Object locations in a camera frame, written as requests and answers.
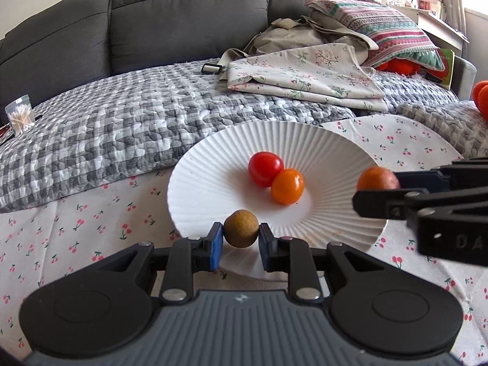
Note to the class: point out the green and red book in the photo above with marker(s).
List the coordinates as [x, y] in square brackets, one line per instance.
[444, 68]

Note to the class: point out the red cherry tomato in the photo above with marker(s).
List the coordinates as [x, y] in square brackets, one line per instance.
[265, 167]

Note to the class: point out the striped patterned pillow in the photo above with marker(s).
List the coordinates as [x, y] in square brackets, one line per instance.
[385, 26]

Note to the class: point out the folded floral cloth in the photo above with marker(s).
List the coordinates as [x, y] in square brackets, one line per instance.
[305, 72]

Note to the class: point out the orange cherry tomato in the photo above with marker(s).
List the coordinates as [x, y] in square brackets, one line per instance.
[288, 186]
[375, 180]

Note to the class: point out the grey checked quilt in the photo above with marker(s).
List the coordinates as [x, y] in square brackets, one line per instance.
[114, 122]

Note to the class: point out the dark grey sofa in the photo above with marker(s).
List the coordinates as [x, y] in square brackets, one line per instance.
[183, 15]

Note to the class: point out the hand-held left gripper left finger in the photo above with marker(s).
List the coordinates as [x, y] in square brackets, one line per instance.
[215, 246]

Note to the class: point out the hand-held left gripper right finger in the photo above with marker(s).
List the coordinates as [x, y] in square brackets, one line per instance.
[265, 251]

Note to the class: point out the white ribbed plate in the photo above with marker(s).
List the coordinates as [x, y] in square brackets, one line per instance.
[213, 175]

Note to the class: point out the beige canvas bag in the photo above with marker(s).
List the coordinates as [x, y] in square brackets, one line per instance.
[289, 34]

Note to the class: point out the orange plush toy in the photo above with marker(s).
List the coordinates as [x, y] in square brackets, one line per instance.
[400, 66]

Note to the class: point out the white bookshelf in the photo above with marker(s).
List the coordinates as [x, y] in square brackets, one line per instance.
[434, 11]

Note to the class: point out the orange fuzzy object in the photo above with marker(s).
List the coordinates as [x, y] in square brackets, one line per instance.
[481, 97]

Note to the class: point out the clear cotton swab box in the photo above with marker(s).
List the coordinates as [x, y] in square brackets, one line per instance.
[21, 116]

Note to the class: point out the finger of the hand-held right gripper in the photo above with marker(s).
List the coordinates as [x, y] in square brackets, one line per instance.
[381, 203]
[419, 178]

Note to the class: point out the cherry print tablecloth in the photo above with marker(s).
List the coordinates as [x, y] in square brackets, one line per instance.
[95, 228]

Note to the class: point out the red glossy object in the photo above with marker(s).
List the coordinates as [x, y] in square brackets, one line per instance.
[3, 131]

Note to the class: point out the brown longan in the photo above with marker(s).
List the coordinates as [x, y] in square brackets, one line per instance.
[240, 228]

